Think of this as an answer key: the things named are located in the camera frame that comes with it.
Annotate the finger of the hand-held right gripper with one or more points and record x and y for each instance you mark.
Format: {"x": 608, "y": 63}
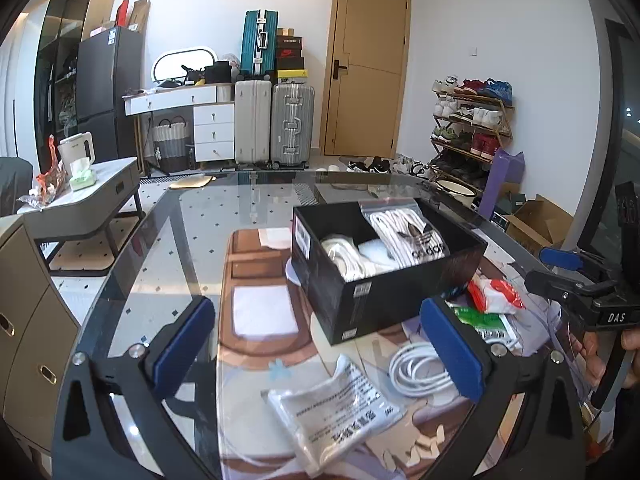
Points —
{"x": 561, "y": 257}
{"x": 555, "y": 285}

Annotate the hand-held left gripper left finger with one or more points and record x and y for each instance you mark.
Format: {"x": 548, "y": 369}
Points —
{"x": 183, "y": 346}

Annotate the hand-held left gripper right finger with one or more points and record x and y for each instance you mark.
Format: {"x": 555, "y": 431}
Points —
{"x": 451, "y": 347}

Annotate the black cardboard box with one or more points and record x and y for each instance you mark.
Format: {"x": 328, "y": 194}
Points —
{"x": 395, "y": 292}

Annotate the white bubble wrap roll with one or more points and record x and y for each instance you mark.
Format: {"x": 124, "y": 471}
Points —
{"x": 376, "y": 252}

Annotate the bagged striped white socks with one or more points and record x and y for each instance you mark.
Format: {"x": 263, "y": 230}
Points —
{"x": 400, "y": 230}

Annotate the person's right hand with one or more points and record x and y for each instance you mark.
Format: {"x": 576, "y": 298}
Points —
{"x": 587, "y": 355}

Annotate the green white packet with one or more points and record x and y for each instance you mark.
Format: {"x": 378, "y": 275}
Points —
{"x": 475, "y": 317}

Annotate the open cardboard box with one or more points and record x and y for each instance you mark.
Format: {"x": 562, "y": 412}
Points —
{"x": 540, "y": 222}

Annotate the red white packet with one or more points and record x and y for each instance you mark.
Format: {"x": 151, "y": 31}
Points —
{"x": 496, "y": 292}

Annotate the dark green box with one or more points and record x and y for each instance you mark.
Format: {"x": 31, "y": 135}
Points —
{"x": 507, "y": 207}

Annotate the white enamel basin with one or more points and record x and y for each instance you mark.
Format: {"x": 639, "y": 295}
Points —
{"x": 454, "y": 190}

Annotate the grey printed plastic bag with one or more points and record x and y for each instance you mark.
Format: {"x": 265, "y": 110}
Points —
{"x": 325, "y": 410}

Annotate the grey side cabinet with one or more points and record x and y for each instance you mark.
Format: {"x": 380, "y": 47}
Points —
{"x": 30, "y": 320}

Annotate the wooden shoe rack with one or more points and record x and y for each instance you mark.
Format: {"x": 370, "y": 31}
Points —
{"x": 502, "y": 105}

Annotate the grey coffee table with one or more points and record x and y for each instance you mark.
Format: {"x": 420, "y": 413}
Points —
{"x": 95, "y": 195}

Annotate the pile of floor shoes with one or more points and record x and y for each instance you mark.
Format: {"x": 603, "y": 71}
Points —
{"x": 395, "y": 165}

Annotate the green tissue pack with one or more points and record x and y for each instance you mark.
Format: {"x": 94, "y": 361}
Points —
{"x": 82, "y": 177}

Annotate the wicker basket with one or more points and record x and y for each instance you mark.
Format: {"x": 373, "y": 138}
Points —
{"x": 170, "y": 145}

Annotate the red plastic bag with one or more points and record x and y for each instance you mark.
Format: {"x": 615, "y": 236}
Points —
{"x": 47, "y": 180}

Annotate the white dressing table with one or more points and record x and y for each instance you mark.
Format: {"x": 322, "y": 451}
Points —
{"x": 214, "y": 130}

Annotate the white electric kettle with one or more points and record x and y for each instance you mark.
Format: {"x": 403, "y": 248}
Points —
{"x": 74, "y": 150}

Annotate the dark grey chair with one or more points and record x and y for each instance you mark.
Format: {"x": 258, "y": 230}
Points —
{"x": 14, "y": 185}

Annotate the beige suitcase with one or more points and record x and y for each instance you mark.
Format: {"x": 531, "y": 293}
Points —
{"x": 252, "y": 122}

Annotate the silver suitcase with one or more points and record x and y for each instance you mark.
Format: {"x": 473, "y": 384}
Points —
{"x": 292, "y": 125}

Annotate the tan wooden door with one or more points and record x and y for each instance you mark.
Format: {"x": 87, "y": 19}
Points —
{"x": 370, "y": 70}

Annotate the black refrigerator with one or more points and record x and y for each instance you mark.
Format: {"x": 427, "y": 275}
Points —
{"x": 107, "y": 85}

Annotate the oval lit mirror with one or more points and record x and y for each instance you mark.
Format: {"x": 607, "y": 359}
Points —
{"x": 182, "y": 60}

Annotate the yellow black shoe box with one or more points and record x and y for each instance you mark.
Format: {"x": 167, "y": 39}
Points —
{"x": 291, "y": 74}

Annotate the dark brown shoe box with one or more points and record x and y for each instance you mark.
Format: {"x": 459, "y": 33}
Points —
{"x": 290, "y": 63}

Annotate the teal suitcase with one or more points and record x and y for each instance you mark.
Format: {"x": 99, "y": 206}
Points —
{"x": 256, "y": 42}

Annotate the black shoe box red logo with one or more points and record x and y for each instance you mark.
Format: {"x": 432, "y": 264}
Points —
{"x": 289, "y": 52}

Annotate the small cardboard box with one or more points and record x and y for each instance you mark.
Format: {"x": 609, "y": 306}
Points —
{"x": 285, "y": 32}

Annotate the tall dark display cabinet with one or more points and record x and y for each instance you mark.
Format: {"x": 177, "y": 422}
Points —
{"x": 62, "y": 35}

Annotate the flat cardboard carton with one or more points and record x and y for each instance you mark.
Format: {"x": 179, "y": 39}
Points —
{"x": 140, "y": 14}

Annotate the red paper bag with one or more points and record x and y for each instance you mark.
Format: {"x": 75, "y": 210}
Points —
{"x": 123, "y": 15}

